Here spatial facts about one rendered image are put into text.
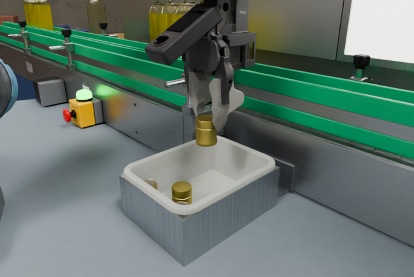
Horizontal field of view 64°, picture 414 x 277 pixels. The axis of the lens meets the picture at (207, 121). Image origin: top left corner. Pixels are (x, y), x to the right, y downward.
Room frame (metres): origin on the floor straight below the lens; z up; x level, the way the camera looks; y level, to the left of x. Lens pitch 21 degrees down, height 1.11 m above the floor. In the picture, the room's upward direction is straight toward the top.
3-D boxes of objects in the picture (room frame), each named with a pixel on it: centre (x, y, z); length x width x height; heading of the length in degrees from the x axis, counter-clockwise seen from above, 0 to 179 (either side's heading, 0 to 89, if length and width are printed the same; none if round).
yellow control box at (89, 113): (0.92, 0.36, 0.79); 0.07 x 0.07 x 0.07; 43
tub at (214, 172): (0.50, 0.01, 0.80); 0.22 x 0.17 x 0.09; 133
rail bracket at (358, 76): (0.62, -0.30, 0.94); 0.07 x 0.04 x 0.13; 133
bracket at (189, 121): (0.67, 0.00, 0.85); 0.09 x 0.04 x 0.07; 133
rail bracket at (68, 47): (1.06, 0.46, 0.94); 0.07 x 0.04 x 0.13; 133
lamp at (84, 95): (0.93, 0.36, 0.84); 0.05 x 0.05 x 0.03
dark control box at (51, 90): (1.13, 0.55, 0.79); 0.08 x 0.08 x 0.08; 43
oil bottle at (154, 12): (0.95, 0.12, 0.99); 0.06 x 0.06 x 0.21; 44
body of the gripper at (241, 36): (0.52, -0.02, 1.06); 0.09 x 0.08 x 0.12; 131
